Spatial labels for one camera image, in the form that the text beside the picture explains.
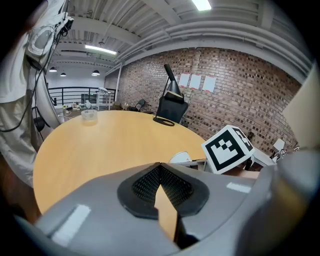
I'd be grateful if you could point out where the small white table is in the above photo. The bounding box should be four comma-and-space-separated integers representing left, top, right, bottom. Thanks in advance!
95, 86, 113, 111

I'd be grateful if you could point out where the person's white printed t-shirt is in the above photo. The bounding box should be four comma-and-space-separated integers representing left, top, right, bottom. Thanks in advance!
281, 63, 320, 151

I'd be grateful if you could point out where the white printed cup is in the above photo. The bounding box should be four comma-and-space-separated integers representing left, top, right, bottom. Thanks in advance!
169, 150, 193, 165

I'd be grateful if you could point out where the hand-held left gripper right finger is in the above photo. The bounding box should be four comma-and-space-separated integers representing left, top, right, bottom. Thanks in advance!
159, 161, 271, 250

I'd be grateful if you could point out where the black office chair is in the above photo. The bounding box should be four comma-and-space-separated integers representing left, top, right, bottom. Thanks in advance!
155, 95, 190, 125

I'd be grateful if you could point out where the white wall paper sheet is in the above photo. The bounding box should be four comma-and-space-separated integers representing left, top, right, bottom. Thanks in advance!
202, 75, 217, 93
188, 73, 202, 90
178, 72, 190, 88

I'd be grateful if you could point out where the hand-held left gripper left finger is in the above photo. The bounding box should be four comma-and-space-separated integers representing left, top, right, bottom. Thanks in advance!
34, 161, 186, 256

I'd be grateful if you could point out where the black folding chair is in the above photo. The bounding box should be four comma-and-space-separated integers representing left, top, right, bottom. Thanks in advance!
134, 98, 146, 113

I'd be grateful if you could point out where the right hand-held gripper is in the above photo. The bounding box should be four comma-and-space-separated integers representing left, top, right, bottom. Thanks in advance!
200, 124, 256, 175

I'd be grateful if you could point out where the person's right forearm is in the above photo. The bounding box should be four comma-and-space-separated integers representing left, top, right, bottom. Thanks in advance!
224, 166, 261, 180

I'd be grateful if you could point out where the clear plastic container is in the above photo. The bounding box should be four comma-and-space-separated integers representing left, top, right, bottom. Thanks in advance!
80, 109, 99, 127

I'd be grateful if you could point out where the long ceiling light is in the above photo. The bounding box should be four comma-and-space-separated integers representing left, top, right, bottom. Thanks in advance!
191, 0, 213, 12
84, 44, 118, 56

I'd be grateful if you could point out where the black metal railing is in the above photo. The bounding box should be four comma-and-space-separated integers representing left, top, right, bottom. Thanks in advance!
47, 86, 117, 108

